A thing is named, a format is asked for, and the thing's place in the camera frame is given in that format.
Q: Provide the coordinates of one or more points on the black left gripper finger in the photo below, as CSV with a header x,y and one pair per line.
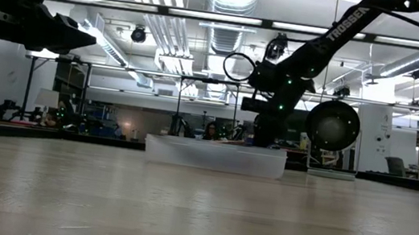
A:
x,y
56,47
66,33

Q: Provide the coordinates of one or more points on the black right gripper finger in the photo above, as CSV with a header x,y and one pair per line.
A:
x,y
268,133

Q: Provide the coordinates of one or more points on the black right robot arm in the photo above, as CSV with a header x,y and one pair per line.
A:
x,y
343,25

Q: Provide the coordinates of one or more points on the clear hinged plastic supply box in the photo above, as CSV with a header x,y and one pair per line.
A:
x,y
212,156

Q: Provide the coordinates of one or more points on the black monitor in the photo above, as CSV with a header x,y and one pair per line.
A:
x,y
297,125

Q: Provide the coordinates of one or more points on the white lampshade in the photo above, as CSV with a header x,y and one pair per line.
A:
x,y
47,98

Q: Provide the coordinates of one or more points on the white cylindrical desk lamp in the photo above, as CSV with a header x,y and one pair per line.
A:
x,y
332,127

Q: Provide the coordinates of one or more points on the person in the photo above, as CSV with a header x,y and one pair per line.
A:
x,y
211,130

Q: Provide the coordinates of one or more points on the black background rack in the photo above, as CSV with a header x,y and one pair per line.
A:
x,y
26,97

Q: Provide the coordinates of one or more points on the white column with controls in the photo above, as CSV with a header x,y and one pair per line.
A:
x,y
373,135

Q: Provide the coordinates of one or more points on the grey armchair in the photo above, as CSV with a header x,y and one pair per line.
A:
x,y
394,166

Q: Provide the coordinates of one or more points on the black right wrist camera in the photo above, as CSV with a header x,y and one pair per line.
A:
x,y
255,105

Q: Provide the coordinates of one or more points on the black background frame stand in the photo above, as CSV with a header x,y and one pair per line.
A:
x,y
177,109

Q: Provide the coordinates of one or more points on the black overhead frame beam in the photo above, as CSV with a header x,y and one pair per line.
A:
x,y
162,10

